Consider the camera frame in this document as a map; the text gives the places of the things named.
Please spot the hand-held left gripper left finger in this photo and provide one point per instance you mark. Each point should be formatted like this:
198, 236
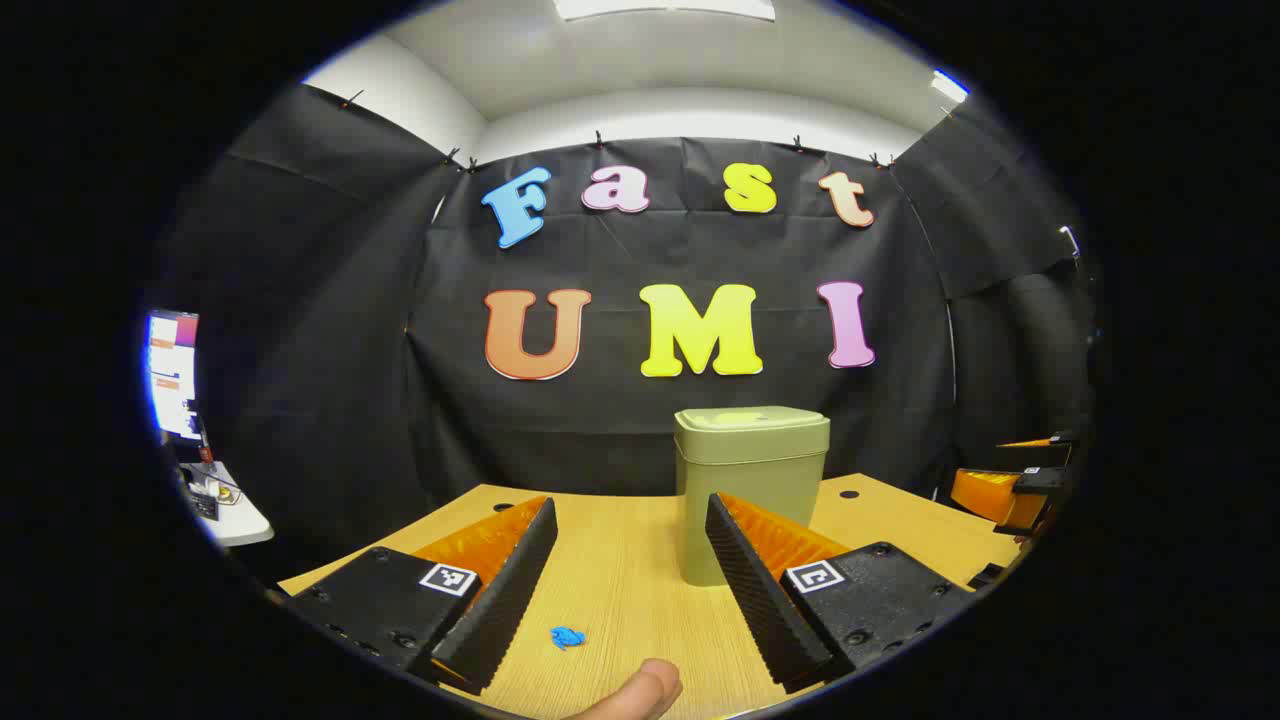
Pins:
510, 590

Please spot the computer monitor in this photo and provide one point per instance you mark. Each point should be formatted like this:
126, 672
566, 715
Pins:
172, 380

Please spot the white side table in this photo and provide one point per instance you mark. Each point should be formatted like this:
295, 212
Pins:
240, 525

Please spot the black backdrop cloth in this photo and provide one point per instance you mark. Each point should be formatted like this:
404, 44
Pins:
600, 430

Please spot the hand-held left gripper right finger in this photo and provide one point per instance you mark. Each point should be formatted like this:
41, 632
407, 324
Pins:
755, 590

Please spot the green desktop garbage bin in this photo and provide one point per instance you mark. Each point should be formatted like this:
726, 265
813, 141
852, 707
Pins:
750, 470

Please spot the small black keypad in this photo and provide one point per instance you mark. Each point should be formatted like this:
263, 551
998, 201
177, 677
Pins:
204, 505

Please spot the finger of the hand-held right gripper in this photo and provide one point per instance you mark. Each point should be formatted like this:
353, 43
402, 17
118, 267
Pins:
985, 495
1060, 438

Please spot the blue paper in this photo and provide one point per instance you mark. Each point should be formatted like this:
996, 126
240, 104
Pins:
567, 637

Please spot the wooden desktop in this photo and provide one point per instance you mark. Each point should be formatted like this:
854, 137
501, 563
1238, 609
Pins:
620, 570

